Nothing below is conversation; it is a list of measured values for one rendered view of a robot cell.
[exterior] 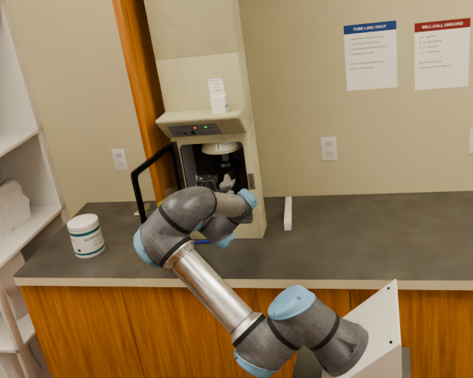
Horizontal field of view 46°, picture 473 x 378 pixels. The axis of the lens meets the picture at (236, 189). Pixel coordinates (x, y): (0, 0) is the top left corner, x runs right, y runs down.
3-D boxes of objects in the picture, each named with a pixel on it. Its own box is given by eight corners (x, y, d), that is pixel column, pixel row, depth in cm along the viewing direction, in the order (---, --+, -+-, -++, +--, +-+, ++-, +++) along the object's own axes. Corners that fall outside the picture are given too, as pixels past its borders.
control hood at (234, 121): (169, 136, 219) (164, 111, 215) (248, 130, 211) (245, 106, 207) (159, 146, 209) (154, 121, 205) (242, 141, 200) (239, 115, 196)
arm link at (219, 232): (242, 231, 187) (218, 211, 185) (221, 254, 189) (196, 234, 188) (242, 223, 195) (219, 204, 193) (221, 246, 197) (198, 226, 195)
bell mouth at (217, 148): (207, 140, 237) (206, 128, 235) (248, 138, 232) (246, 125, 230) (196, 155, 221) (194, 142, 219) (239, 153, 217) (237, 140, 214)
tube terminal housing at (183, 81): (204, 212, 260) (175, 47, 229) (272, 211, 251) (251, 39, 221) (189, 238, 237) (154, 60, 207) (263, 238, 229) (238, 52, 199)
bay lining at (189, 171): (208, 198, 255) (195, 125, 241) (263, 196, 249) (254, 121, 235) (193, 223, 234) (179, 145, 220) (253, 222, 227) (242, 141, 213)
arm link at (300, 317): (339, 325, 137) (299, 290, 136) (302, 360, 140) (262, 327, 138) (333, 303, 149) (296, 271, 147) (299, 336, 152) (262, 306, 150)
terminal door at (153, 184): (189, 230, 234) (172, 142, 218) (153, 270, 208) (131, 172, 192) (187, 230, 234) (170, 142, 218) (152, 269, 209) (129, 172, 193)
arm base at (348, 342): (366, 361, 135) (336, 336, 134) (323, 385, 143) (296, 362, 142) (370, 319, 148) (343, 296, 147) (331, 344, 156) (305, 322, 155)
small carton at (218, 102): (215, 110, 206) (212, 94, 204) (227, 109, 205) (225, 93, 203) (212, 114, 202) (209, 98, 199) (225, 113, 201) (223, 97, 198)
